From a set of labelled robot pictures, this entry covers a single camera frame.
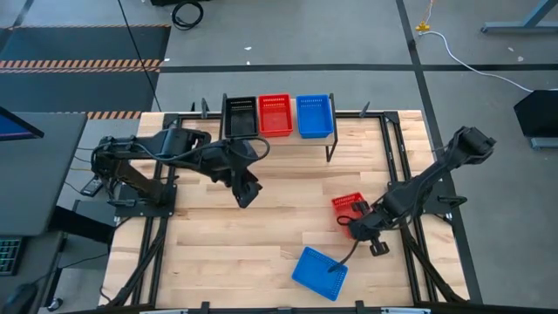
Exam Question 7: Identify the grey metal table leg frame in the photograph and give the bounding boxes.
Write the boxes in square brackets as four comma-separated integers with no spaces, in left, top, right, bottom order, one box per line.
[480,0,558,35]

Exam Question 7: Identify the black computer mouse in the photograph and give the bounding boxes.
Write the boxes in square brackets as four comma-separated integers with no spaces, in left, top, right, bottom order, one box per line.
[2,283,38,314]

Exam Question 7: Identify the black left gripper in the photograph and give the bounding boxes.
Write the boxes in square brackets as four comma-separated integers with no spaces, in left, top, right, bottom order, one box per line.
[220,146,264,209]

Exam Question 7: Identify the black power adapter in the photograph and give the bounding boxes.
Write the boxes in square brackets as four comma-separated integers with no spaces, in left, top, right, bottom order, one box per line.
[79,175,105,197]

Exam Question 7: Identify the red plastic basket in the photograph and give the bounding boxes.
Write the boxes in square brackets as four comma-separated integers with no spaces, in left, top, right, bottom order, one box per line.
[257,93,294,139]
[330,191,372,240]

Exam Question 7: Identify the dark grey low desk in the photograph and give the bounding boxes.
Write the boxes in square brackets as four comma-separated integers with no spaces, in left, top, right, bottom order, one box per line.
[0,230,66,314]

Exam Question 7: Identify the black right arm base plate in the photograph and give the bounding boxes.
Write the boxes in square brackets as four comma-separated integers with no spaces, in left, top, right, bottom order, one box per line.
[389,181,467,215]

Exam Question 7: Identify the black aluminium table frame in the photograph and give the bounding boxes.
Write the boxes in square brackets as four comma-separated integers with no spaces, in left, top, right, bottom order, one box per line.
[98,111,485,314]

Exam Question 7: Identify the black box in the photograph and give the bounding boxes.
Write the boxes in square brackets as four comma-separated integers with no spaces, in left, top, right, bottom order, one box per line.
[513,89,558,139]

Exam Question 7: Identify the black hazard striped floor mat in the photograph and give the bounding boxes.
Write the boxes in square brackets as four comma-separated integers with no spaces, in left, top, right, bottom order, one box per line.
[0,24,173,121]

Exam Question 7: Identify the backlit computer keyboard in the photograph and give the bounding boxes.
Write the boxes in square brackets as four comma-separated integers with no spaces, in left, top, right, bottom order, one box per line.
[0,236,24,276]

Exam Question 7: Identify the coiled black cable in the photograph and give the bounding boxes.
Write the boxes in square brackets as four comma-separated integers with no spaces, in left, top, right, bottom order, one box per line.
[171,0,205,31]

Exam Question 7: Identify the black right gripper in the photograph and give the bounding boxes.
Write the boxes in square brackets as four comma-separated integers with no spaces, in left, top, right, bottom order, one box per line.
[347,201,391,242]

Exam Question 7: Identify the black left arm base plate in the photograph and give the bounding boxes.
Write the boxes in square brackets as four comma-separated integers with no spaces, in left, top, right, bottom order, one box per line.
[113,182,179,218]

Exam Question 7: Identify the white floor cable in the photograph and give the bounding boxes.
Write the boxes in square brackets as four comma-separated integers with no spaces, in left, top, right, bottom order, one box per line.
[420,30,535,93]

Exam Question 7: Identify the grey metal stand foot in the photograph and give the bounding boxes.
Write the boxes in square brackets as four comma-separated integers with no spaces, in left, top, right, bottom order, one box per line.
[530,136,558,151]

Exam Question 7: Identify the thin black floor cable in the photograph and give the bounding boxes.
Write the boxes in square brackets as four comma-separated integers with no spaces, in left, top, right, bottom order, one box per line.
[117,0,162,113]

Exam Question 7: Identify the black computer monitor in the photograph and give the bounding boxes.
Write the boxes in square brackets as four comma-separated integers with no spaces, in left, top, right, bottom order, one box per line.
[0,106,45,142]

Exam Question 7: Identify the black plastic basket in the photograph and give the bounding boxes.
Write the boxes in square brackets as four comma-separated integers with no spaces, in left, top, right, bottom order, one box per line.
[223,95,260,140]

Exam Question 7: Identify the blue plastic basket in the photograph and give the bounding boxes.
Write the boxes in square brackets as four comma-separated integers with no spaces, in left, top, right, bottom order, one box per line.
[296,93,335,140]
[290,246,349,302]

